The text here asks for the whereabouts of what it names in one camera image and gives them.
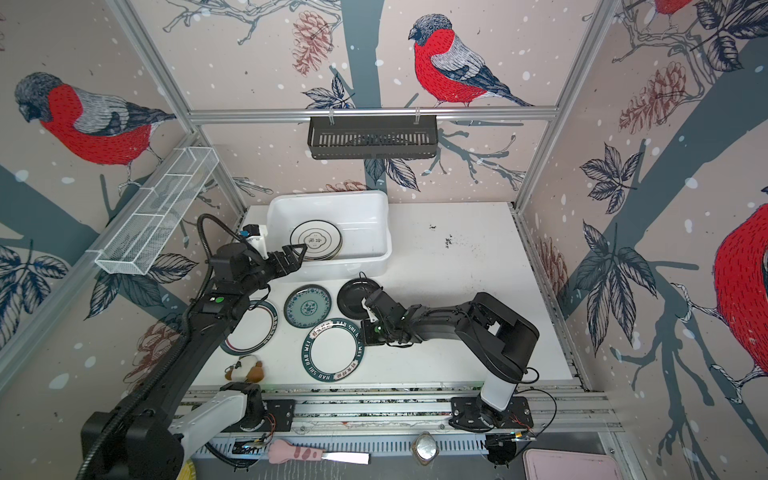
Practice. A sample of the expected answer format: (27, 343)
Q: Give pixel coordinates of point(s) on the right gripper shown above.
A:
(368, 334)

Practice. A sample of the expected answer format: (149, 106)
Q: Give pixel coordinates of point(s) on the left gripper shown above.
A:
(293, 263)

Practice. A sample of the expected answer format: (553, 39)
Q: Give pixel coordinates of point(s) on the white plate black emblem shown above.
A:
(323, 239)

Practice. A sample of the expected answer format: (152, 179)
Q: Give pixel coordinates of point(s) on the teal patterned small plate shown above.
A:
(307, 306)

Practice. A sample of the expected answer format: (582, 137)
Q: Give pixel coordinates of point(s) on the green rim lettered plate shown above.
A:
(332, 350)

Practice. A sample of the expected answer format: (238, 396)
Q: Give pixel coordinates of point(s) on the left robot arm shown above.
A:
(133, 440)

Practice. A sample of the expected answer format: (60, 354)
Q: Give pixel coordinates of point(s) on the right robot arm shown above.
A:
(500, 338)

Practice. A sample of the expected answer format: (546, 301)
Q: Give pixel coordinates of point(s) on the white plastic bin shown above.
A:
(362, 218)

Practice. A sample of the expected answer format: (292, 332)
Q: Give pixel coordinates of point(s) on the brown white plush toy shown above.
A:
(247, 369)

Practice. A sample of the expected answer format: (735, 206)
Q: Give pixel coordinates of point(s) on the black hanging shelf basket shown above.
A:
(373, 137)

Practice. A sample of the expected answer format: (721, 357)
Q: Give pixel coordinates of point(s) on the pink tray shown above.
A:
(565, 465)

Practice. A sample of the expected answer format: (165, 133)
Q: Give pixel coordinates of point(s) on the yellow woven mat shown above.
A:
(188, 471)

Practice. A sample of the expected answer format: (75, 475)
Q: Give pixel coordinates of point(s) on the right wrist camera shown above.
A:
(370, 313)

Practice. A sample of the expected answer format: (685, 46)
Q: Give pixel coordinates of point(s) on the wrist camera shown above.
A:
(255, 235)
(370, 313)

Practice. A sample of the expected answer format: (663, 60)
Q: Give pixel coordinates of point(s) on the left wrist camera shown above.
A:
(255, 235)

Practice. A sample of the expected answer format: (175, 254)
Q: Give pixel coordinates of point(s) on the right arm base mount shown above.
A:
(471, 414)

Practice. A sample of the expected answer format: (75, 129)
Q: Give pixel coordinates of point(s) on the white wire mesh basket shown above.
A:
(141, 238)

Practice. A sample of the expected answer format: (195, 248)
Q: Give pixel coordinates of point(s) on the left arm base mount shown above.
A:
(272, 416)

